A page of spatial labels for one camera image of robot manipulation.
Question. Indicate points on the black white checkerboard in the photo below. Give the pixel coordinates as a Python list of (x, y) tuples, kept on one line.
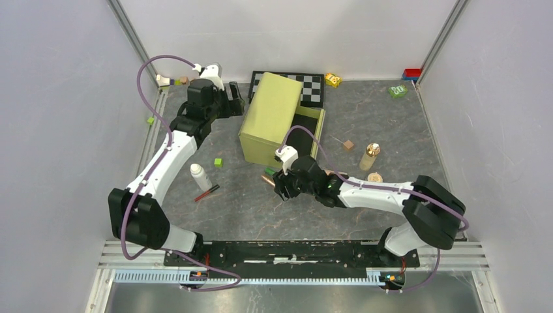
[(312, 94)]

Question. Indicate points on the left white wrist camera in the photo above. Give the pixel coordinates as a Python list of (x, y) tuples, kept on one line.
[(211, 72)]

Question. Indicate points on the red blue blocks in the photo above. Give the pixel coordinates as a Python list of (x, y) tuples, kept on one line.
[(412, 74)]

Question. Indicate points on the green number block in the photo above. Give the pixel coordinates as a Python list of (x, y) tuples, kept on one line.
[(397, 91)]

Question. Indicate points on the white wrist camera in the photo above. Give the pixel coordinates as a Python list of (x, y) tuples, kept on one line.
[(211, 72), (286, 155)]

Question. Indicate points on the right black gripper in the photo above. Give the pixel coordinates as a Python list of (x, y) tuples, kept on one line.
[(280, 180)]

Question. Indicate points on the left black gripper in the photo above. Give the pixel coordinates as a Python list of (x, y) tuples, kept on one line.
[(232, 107)]

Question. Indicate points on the round powder jar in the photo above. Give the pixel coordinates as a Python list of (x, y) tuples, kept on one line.
[(375, 177)]

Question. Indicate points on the small green cube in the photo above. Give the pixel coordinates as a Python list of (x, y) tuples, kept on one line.
[(218, 162)]

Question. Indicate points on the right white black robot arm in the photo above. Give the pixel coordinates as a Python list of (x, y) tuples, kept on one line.
[(433, 215)]

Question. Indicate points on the white bottle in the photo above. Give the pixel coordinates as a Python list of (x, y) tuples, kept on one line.
[(200, 176)]

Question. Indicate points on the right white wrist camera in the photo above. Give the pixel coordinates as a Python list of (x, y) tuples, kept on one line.
[(286, 155)]

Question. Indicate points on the brown wooden cube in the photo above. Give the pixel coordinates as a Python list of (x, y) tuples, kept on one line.
[(348, 145)]

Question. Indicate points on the green makeup organizer box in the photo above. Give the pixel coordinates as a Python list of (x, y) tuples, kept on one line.
[(274, 109)]

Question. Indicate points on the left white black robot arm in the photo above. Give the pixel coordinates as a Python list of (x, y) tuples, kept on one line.
[(136, 211)]

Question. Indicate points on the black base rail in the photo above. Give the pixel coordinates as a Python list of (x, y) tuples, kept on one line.
[(226, 264)]

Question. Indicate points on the white toy piece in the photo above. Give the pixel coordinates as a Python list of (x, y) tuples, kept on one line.
[(163, 81)]

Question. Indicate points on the beige foundation bottle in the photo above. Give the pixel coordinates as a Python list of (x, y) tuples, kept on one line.
[(369, 157)]

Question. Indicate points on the yellow toy block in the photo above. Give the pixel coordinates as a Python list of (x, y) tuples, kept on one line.
[(332, 80)]

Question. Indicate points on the copper lipstick tube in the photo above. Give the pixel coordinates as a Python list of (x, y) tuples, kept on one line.
[(268, 179)]

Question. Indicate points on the red black pencil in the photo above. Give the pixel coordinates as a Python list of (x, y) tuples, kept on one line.
[(207, 192)]

